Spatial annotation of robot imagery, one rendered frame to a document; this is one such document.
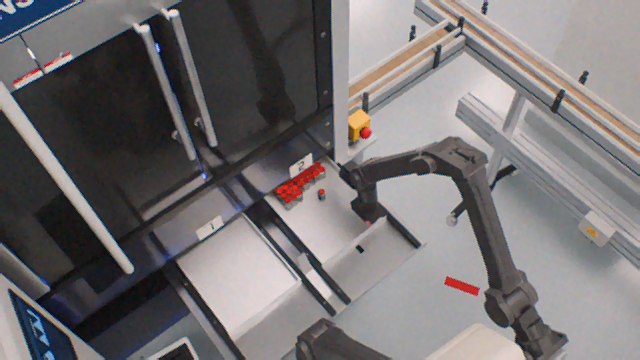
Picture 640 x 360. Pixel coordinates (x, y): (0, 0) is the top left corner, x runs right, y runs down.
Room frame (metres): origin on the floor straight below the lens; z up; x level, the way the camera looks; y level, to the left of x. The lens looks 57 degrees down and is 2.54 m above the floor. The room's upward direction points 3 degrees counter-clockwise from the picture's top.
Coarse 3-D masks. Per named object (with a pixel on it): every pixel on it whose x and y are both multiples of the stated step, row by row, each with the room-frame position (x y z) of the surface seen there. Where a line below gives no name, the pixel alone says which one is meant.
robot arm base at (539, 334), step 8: (536, 320) 0.42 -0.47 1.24; (528, 328) 0.40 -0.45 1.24; (536, 328) 0.40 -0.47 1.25; (544, 328) 0.40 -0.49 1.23; (520, 336) 0.39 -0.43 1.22; (528, 336) 0.38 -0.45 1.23; (536, 336) 0.38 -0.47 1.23; (544, 336) 0.38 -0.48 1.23; (552, 336) 0.38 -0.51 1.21; (560, 336) 0.39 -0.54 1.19; (520, 344) 0.37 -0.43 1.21; (528, 344) 0.37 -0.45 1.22; (536, 344) 0.36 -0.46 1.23; (544, 344) 0.36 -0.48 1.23; (552, 344) 0.36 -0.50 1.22; (560, 344) 0.36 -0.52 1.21; (528, 352) 0.35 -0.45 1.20; (536, 352) 0.35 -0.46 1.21; (544, 352) 0.35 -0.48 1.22; (552, 352) 0.35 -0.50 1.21
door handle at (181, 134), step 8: (136, 24) 0.83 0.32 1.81; (144, 32) 0.78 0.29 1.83; (144, 40) 0.78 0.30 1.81; (152, 40) 0.79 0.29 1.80; (152, 48) 0.78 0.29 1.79; (152, 56) 0.78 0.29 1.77; (152, 64) 0.78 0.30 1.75; (160, 64) 0.78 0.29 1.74; (160, 72) 0.78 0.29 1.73; (160, 80) 0.78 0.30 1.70; (168, 80) 0.79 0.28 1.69; (168, 88) 0.78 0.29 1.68; (168, 96) 0.78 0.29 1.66; (168, 104) 0.78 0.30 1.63; (176, 104) 0.79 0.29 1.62; (176, 112) 0.78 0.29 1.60; (176, 120) 0.78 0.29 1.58; (176, 128) 0.78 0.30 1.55; (184, 128) 0.79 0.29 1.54; (176, 136) 0.83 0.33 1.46; (184, 136) 0.78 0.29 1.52; (184, 144) 0.78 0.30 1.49; (192, 152) 0.78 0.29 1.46; (192, 160) 0.78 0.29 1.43
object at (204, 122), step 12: (168, 12) 0.86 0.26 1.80; (180, 24) 0.82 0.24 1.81; (180, 36) 0.82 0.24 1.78; (180, 48) 0.82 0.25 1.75; (192, 60) 0.82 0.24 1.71; (192, 72) 0.82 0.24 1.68; (192, 84) 0.82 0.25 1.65; (204, 108) 0.82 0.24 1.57; (204, 120) 0.82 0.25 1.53; (216, 144) 0.82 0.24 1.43
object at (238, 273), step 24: (240, 216) 0.93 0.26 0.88; (216, 240) 0.85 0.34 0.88; (240, 240) 0.85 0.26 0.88; (264, 240) 0.84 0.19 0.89; (192, 264) 0.77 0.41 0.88; (216, 264) 0.77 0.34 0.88; (240, 264) 0.77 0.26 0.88; (264, 264) 0.76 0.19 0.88; (288, 264) 0.74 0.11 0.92; (216, 288) 0.69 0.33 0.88; (240, 288) 0.69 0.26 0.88; (264, 288) 0.68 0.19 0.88; (288, 288) 0.66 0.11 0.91; (216, 312) 0.61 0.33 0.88; (240, 312) 0.61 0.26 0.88; (264, 312) 0.61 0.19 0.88
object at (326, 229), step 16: (320, 160) 1.13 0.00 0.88; (336, 176) 1.07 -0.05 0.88; (272, 192) 1.02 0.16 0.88; (304, 192) 1.01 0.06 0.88; (336, 192) 1.00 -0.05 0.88; (352, 192) 1.00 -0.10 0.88; (272, 208) 0.94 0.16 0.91; (304, 208) 0.95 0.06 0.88; (320, 208) 0.95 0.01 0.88; (336, 208) 0.94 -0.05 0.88; (288, 224) 0.88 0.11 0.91; (304, 224) 0.89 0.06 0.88; (320, 224) 0.89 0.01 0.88; (336, 224) 0.88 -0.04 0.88; (352, 224) 0.88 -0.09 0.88; (304, 240) 0.83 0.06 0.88; (320, 240) 0.83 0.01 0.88; (336, 240) 0.83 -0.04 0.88; (352, 240) 0.81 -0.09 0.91; (320, 256) 0.78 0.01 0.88; (336, 256) 0.77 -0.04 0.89
